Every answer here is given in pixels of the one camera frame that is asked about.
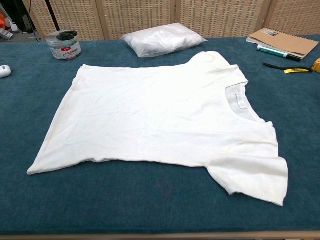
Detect green marker pen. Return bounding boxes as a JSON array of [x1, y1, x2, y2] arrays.
[[256, 44, 302, 63]]

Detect white box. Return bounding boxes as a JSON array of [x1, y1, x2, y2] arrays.
[[0, 27, 14, 41]]

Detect black tripod stand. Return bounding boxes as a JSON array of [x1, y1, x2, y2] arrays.
[[44, 0, 62, 32]]

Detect black handled scissors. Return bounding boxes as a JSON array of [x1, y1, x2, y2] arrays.
[[55, 29, 79, 41]]

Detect white garment in plastic bag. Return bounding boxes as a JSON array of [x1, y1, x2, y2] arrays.
[[120, 22, 208, 59]]

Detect white T-shirt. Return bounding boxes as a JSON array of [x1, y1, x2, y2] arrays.
[[26, 50, 290, 207]]

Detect teal blue table mat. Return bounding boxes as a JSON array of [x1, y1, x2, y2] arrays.
[[0, 34, 320, 236]]

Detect brown spiral notebook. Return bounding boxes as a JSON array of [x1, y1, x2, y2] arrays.
[[246, 27, 320, 61]]

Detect white earbuds case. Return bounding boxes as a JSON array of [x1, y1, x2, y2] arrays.
[[0, 64, 12, 79]]

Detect clear plastic clip jar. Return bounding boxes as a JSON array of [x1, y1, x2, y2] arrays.
[[45, 30, 82, 62]]

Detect woven wooden folding screen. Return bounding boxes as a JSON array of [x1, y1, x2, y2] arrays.
[[22, 0, 320, 41]]

